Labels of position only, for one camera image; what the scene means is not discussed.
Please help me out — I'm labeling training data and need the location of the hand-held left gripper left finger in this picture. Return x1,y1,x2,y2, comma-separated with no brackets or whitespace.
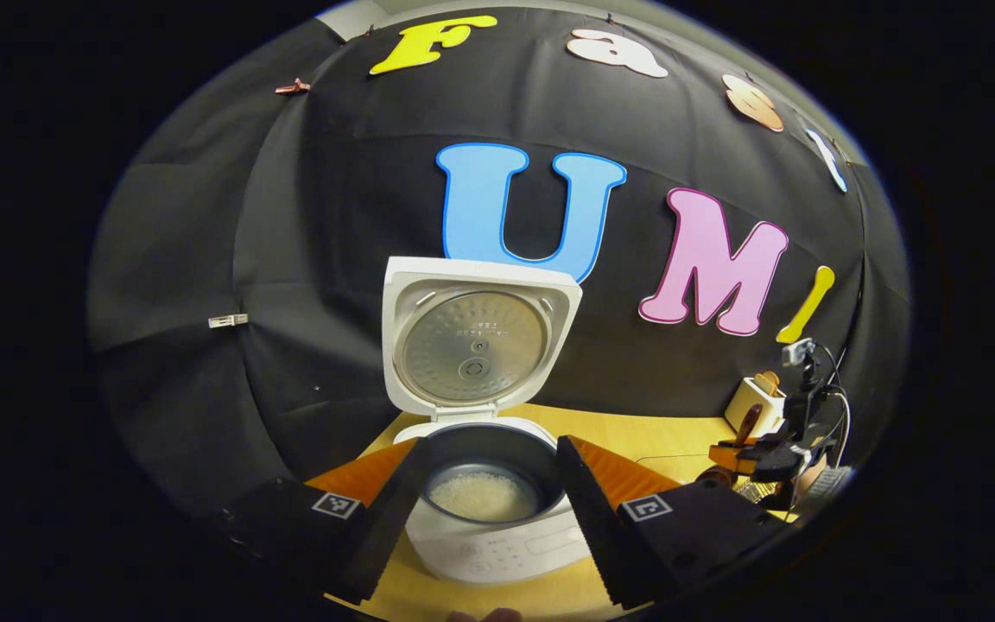
221,436,432,606

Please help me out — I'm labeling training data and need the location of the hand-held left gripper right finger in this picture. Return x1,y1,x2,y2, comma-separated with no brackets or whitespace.
555,435,797,610

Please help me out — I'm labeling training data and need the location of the wooden spoon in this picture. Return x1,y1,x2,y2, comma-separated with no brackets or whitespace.
694,404,764,486

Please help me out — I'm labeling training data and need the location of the white rice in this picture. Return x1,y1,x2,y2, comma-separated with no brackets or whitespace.
428,471,540,522

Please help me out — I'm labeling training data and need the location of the white rice cooker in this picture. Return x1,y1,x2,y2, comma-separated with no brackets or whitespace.
381,257,592,585

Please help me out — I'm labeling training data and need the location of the white toaster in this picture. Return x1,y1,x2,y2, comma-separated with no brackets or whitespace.
724,376,788,435

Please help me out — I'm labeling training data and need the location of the black backdrop cloth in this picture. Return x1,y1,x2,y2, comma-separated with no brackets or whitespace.
87,4,911,519

